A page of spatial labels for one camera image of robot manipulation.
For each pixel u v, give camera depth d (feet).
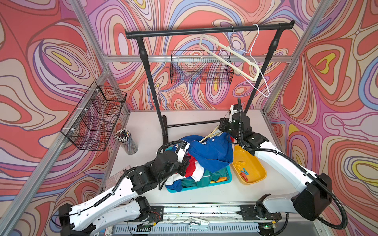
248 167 2.90
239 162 2.95
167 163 1.55
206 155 2.26
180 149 1.81
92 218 1.33
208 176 2.36
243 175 2.74
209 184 2.37
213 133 2.47
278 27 1.86
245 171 2.86
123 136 2.70
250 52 2.06
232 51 1.95
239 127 1.83
